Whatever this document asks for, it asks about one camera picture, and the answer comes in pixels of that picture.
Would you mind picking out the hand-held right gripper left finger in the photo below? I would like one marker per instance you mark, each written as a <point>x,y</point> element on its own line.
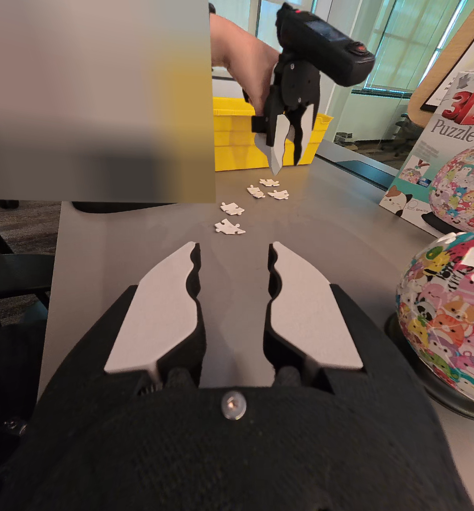
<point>157,319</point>

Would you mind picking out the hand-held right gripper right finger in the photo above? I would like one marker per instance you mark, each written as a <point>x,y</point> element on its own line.
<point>313,319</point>

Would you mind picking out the colourful puzzle box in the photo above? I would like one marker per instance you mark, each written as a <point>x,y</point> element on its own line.
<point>440,159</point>

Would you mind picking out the pile of white puzzle pieces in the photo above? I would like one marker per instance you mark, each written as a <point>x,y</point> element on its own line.
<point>231,227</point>

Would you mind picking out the colourful puzzle ball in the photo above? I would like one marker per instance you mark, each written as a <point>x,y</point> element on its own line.
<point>448,311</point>

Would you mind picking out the white sign board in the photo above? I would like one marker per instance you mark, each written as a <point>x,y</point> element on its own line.
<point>440,60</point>

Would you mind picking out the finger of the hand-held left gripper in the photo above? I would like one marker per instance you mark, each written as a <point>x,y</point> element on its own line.
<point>305,127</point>
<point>277,147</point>

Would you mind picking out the yellow plastic bin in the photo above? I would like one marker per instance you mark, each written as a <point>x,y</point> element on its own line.
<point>237,135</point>

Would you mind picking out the person's black jacket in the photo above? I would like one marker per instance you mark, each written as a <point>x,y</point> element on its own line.
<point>9,399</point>

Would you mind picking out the black ball stand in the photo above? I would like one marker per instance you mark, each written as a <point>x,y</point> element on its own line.
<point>460,411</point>

